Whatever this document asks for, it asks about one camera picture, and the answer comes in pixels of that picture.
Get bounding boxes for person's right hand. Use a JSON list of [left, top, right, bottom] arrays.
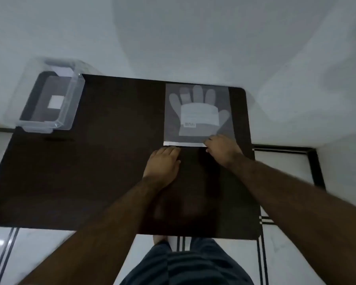
[[204, 134, 244, 169]]

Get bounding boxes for white paper insert card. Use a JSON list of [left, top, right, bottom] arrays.
[[180, 103, 220, 128]]

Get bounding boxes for clear plastic zip bag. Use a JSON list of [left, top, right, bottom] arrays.
[[163, 83, 237, 147]]

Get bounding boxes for translucent plastic glove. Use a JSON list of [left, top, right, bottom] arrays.
[[169, 85, 231, 137]]

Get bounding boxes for blue striped shorts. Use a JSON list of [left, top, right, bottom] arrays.
[[120, 237, 254, 285]]

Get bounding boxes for person's left forearm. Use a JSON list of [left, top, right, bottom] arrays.
[[17, 173, 178, 285]]

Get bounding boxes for person's right forearm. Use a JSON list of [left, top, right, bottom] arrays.
[[225, 154, 356, 285]]

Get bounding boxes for person's left hand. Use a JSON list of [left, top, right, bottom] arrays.
[[142, 146, 182, 187]]

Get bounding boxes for clear plastic box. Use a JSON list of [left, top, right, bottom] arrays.
[[4, 57, 86, 135]]

